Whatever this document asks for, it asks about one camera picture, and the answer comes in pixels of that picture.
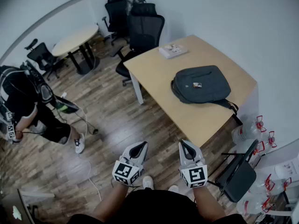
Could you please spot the beige paperback book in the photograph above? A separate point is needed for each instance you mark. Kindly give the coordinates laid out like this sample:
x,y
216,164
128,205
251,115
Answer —
x,y
172,50

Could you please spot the small printed badge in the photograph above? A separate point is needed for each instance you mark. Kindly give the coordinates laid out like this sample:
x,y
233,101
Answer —
x,y
197,85

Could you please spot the person's white left shoe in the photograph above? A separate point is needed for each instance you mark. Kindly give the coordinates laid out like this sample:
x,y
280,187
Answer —
x,y
147,182

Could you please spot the person's left forearm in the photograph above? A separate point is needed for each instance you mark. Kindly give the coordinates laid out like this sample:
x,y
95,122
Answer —
x,y
112,202

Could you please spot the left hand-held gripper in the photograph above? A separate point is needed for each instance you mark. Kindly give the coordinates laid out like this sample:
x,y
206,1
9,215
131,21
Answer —
x,y
126,171

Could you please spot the group of clear water jugs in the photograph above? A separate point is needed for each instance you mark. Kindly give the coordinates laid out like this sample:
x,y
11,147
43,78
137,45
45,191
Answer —
x,y
247,129

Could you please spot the black mesh office chair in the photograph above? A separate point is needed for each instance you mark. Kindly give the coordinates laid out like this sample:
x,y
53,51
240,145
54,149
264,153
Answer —
x,y
116,13
144,34
40,55

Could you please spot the dark grey backpack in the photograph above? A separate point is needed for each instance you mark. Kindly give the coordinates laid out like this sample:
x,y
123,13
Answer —
x,y
203,87

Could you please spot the round beige table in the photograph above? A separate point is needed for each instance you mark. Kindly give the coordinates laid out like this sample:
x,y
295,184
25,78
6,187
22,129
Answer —
x,y
74,39

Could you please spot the white cabinet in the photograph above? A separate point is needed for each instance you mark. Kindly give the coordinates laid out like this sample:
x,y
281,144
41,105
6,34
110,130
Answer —
x,y
273,160

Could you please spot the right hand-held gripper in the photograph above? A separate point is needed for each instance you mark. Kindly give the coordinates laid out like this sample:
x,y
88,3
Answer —
x,y
195,175

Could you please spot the person's white shoe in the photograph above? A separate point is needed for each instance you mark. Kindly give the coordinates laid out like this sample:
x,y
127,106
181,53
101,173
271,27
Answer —
x,y
147,182
174,188

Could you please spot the black folding chair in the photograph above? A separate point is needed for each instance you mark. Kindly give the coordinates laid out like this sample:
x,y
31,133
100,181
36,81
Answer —
x,y
238,178

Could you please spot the person's right forearm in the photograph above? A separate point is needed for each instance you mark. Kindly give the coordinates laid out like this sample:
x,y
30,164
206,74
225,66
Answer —
x,y
208,202

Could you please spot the white table leg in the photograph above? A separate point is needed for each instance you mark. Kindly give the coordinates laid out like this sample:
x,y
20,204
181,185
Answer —
x,y
137,90

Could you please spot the person's white right shoe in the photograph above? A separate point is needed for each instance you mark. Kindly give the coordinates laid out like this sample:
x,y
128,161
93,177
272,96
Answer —
x,y
174,188

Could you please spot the person's black clothing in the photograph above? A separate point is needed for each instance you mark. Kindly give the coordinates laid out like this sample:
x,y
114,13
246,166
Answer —
x,y
158,209

